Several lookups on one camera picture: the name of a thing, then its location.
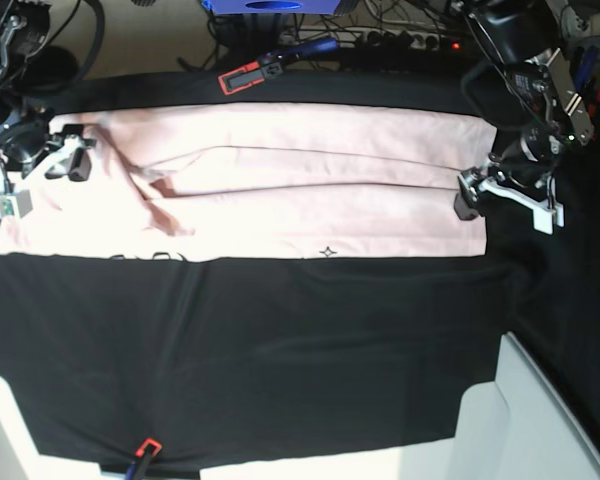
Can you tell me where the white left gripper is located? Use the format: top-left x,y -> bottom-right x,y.
453,154 -> 565,234

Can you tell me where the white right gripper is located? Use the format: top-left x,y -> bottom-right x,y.
0,124 -> 96,220

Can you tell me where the pink T-shirt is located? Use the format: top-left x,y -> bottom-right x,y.
0,103 -> 496,262

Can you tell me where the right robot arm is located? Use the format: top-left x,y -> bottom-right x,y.
0,1 -> 105,219

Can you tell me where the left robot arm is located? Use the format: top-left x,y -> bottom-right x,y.
452,1 -> 594,234

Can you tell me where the blue box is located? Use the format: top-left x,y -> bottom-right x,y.
201,0 -> 340,15

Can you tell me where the black table cloth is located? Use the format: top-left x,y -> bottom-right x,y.
0,71 -> 600,474

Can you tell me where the red clamp front edge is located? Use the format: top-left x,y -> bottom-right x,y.
124,437 -> 163,480

